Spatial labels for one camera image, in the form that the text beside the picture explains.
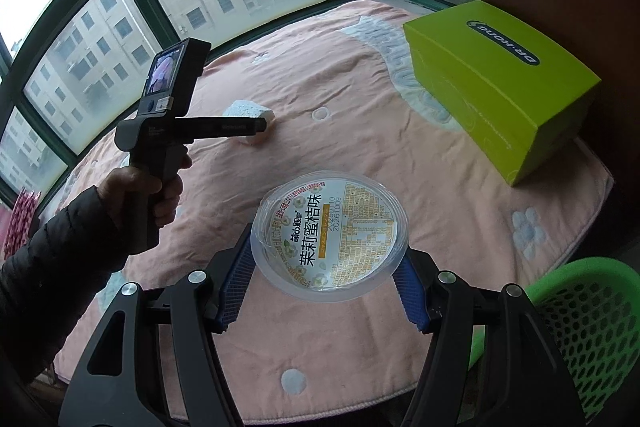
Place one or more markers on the green cardboard box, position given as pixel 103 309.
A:
pixel 500 97

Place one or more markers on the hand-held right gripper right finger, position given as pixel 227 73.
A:
pixel 410 292

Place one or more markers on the white foam block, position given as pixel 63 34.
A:
pixel 250 109

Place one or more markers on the pink flower print blanket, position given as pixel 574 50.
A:
pixel 350 147

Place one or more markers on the clear round plastic container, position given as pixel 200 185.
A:
pixel 330 232

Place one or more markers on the person's left forearm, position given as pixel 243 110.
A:
pixel 50 257

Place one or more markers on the person's left hand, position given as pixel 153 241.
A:
pixel 115 197

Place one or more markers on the red white patterned cloth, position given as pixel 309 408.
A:
pixel 22 212

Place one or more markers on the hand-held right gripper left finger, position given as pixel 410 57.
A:
pixel 235 287

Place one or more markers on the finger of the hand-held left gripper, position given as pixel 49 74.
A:
pixel 220 127

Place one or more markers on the green perforated plastic basket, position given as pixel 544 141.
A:
pixel 575 269

